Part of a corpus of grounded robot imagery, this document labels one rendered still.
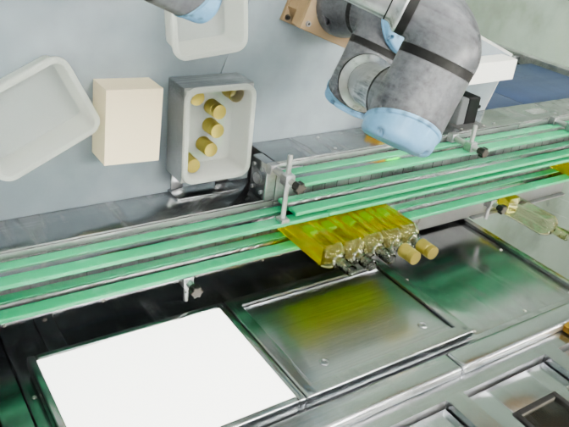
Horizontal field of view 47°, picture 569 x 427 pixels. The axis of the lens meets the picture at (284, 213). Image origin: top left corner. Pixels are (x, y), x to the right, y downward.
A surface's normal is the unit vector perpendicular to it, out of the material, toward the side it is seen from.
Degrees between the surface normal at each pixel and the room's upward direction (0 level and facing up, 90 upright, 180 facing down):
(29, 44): 0
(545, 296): 90
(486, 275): 91
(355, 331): 91
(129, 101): 0
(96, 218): 90
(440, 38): 56
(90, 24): 0
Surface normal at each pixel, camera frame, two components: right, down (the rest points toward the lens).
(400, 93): -0.58, -0.07
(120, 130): 0.54, 0.45
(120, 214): 0.11, -0.88
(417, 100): -0.15, 0.18
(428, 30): -0.54, 0.14
